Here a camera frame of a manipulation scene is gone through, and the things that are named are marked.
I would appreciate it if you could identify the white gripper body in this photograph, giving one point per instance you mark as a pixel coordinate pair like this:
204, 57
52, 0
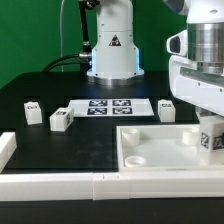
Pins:
200, 89

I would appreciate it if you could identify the white square table top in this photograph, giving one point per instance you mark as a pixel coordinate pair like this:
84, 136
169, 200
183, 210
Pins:
147, 148

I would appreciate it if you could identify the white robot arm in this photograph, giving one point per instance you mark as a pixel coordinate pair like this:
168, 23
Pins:
115, 58

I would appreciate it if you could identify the white sheet with markers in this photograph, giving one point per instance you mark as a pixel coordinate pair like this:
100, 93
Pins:
111, 107

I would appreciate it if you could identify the white U-shaped obstacle fence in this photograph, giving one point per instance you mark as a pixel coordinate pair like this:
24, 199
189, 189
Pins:
98, 186

